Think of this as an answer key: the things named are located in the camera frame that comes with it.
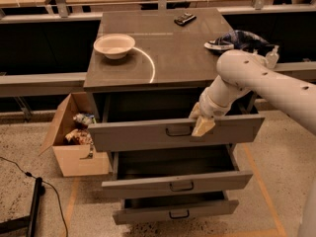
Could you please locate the grey drawer cabinet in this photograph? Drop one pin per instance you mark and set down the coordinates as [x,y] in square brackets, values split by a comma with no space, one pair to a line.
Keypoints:
[166,57]

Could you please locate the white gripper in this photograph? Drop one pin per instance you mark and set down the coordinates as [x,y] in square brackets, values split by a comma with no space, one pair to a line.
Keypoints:
[209,109]

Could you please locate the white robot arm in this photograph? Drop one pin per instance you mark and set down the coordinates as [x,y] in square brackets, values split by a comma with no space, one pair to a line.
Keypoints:
[240,72]

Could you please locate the crumpled snack bag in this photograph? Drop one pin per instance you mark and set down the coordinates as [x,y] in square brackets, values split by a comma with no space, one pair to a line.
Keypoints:
[84,119]

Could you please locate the cardboard box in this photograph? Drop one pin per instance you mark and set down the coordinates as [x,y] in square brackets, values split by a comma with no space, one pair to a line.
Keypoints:
[73,159]

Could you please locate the clear sanitizer bottle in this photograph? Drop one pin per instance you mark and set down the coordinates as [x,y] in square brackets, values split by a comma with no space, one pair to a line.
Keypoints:
[272,58]

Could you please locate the black stand base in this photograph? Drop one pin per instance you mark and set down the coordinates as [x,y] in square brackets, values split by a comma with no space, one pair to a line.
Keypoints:
[28,222]

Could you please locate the colourful snack wrappers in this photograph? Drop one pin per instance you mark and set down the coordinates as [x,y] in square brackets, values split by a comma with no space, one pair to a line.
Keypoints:
[79,136]

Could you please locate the white bowl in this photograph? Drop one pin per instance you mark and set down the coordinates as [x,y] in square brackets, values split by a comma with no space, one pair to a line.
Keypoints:
[114,46]

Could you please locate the grey metal rail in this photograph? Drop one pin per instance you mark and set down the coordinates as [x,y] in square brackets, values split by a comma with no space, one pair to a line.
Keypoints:
[41,84]

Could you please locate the black mobile phone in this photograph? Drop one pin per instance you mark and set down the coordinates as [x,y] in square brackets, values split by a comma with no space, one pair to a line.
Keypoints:
[184,19]

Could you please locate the grey drawer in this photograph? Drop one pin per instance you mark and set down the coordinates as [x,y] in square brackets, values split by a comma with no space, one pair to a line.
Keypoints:
[176,171]
[137,210]
[160,120]

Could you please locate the grey bottom drawer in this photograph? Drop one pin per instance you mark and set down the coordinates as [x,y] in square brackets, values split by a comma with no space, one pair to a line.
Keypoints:
[137,210]

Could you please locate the grey middle drawer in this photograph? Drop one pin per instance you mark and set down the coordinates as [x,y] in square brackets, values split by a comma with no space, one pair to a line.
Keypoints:
[176,171]

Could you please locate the grey top drawer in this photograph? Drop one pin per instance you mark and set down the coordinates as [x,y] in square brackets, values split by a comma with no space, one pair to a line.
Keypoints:
[160,120]

